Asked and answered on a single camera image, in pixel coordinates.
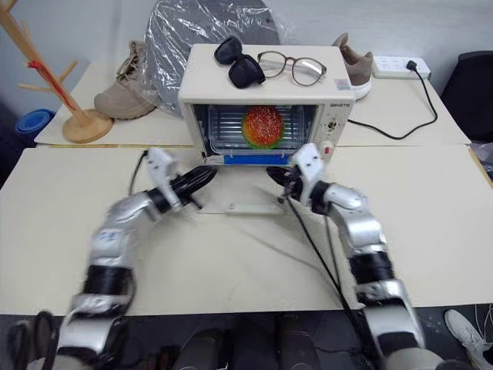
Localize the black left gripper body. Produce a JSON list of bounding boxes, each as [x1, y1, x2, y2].
[[171, 175, 204, 209]]

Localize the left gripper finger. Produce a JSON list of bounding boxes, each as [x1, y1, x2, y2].
[[186, 171, 219, 194], [181, 165, 216, 182]]

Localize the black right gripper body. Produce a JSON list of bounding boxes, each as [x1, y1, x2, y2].
[[283, 169, 306, 202]]

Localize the glass oven door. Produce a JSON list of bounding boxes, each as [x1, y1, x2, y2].
[[196, 156, 296, 216]]

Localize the cream toaster oven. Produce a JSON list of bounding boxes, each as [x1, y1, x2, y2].
[[177, 43, 356, 167]]

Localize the toy hamburger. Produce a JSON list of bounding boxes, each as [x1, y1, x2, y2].
[[241, 106, 285, 149]]

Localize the black sunglasses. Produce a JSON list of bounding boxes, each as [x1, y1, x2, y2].
[[213, 36, 267, 89]]

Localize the brown rimmed eyeglasses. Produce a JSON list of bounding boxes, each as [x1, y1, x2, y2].
[[257, 51, 328, 86]]

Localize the beige suede boot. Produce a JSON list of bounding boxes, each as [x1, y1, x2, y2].
[[94, 40, 159, 120]]

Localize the wooden mug tree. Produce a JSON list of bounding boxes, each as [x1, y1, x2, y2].
[[0, 0, 115, 144]]

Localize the grey chair in plastic wrap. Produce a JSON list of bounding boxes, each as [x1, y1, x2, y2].
[[144, 0, 296, 119]]

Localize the taupe sneaker with white sole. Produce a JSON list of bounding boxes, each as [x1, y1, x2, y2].
[[331, 32, 374, 102]]

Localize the white power strip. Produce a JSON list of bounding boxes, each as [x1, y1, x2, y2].
[[371, 55, 432, 81]]

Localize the dark rounded shape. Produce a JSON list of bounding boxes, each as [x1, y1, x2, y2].
[[276, 318, 323, 370], [171, 325, 236, 370]]

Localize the blue bowl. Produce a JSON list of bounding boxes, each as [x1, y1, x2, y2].
[[15, 109, 57, 136]]

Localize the clear plastic bag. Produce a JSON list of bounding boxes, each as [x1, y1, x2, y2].
[[470, 141, 493, 184]]

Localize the black chair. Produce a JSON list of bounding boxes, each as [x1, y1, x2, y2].
[[441, 52, 493, 144]]

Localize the white shoe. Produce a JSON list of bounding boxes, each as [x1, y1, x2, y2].
[[444, 309, 491, 368]]

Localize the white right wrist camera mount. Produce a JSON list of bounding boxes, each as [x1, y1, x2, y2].
[[290, 142, 330, 205]]

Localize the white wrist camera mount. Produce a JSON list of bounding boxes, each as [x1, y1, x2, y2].
[[290, 142, 330, 205], [146, 148, 184, 211]]

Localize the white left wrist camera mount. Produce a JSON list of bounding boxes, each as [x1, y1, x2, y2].
[[146, 148, 184, 211]]

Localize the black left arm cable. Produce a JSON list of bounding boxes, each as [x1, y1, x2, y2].
[[128, 150, 149, 196]]

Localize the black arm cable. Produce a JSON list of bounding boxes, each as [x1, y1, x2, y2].
[[279, 192, 381, 367], [128, 150, 149, 196]]

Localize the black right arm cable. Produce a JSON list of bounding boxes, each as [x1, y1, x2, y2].
[[279, 192, 381, 367]]

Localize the black plug with cable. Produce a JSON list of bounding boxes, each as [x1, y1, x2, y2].
[[348, 59, 439, 140]]

